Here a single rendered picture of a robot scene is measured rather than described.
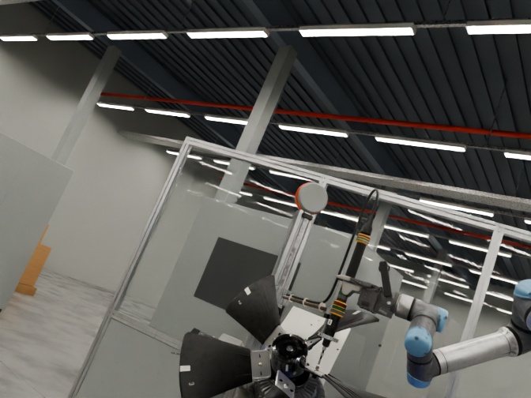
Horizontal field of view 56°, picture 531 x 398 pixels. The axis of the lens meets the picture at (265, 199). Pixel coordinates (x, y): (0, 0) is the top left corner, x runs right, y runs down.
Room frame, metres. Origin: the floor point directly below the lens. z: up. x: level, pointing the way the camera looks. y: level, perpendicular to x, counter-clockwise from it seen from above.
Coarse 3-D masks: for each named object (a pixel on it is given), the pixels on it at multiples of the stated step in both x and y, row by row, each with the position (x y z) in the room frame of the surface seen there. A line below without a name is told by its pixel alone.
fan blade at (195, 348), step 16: (192, 336) 1.70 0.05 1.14; (192, 352) 1.68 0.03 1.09; (208, 352) 1.68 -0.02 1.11; (224, 352) 1.68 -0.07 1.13; (240, 352) 1.68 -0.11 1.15; (192, 368) 1.67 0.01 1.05; (208, 368) 1.67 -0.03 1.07; (224, 368) 1.67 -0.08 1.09; (240, 368) 1.68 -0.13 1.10; (208, 384) 1.67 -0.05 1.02; (224, 384) 1.67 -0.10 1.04; (240, 384) 1.68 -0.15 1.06
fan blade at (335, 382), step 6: (324, 378) 1.59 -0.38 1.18; (330, 378) 1.60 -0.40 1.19; (336, 378) 1.65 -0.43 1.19; (330, 384) 1.57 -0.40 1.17; (336, 384) 1.58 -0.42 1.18; (342, 384) 1.61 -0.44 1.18; (342, 390) 1.56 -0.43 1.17; (348, 390) 1.57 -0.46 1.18; (354, 390) 1.59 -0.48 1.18; (360, 390) 1.64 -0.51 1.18; (348, 396) 1.54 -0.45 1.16; (354, 396) 1.55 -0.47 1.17; (360, 396) 1.57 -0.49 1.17; (366, 396) 1.59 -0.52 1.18; (372, 396) 1.62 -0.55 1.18; (378, 396) 1.64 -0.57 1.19
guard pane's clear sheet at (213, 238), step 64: (192, 192) 2.75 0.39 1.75; (256, 192) 2.61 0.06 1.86; (192, 256) 2.69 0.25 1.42; (256, 256) 2.56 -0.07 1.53; (320, 256) 2.43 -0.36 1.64; (384, 256) 2.32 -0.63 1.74; (448, 256) 2.22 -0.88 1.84; (512, 256) 2.12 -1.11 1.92; (192, 320) 2.63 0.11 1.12; (384, 320) 2.29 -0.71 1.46; (448, 320) 2.19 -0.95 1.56; (384, 384) 2.25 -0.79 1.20; (512, 384) 2.07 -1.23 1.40
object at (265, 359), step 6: (252, 354) 1.68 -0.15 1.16; (258, 354) 1.68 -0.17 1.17; (264, 354) 1.68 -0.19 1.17; (252, 360) 1.68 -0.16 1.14; (258, 360) 1.68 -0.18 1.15; (264, 360) 1.69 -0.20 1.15; (252, 366) 1.69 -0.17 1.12; (258, 366) 1.69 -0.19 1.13; (264, 366) 1.69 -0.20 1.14; (252, 372) 1.69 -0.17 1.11; (258, 372) 1.69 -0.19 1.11; (264, 372) 1.69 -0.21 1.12; (270, 372) 1.69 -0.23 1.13; (252, 378) 1.69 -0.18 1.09; (258, 378) 1.69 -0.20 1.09
